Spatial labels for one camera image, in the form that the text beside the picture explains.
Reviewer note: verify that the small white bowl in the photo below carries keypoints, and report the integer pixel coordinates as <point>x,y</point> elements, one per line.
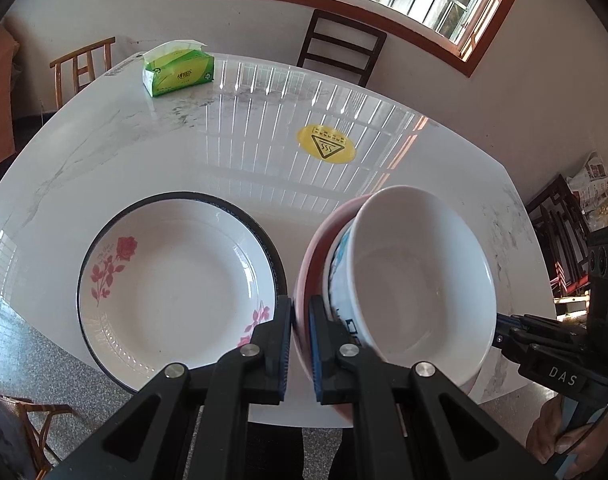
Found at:
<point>423,285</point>

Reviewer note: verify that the light wooden chair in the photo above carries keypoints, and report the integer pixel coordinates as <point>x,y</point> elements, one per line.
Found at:
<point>59,67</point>

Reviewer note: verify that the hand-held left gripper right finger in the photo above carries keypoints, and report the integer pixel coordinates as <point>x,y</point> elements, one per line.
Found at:
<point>316,350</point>

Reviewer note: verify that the rattan chair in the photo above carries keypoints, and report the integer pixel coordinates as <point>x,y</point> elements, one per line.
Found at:
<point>39,410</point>

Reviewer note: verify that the white bowl with blue band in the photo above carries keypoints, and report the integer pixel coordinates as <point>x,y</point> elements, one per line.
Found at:
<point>336,270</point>

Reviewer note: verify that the person's dark trousers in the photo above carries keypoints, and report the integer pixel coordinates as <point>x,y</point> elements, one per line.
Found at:
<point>299,455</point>

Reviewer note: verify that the wooden framed window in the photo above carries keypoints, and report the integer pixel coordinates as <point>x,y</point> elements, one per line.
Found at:
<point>334,2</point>

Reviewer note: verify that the black rimmed plate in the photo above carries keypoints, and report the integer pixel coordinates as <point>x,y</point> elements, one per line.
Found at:
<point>271,255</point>

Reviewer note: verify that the green tissue pack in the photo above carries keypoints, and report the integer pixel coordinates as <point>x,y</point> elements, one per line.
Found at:
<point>184,77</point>

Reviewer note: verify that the crumpled newspaper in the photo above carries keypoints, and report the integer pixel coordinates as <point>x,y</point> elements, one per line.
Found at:
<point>596,180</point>

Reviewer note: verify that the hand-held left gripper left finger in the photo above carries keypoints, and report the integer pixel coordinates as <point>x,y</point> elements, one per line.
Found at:
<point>284,340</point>

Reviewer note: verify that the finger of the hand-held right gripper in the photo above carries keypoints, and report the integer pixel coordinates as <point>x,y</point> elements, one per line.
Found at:
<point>513,332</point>

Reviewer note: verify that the white rose print plate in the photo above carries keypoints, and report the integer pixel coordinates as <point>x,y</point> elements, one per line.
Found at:
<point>184,290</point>

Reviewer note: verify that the person's right hand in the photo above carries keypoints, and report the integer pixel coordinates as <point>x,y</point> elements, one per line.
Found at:
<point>543,435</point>

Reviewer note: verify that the yellow warning sticker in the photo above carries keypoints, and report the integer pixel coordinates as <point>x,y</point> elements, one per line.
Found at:
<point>326,144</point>

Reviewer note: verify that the large pink bowl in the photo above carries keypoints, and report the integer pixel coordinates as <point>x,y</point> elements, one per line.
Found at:
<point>309,270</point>

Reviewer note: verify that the dark carved wooden chair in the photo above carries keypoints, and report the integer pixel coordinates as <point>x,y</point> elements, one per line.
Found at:
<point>558,220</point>

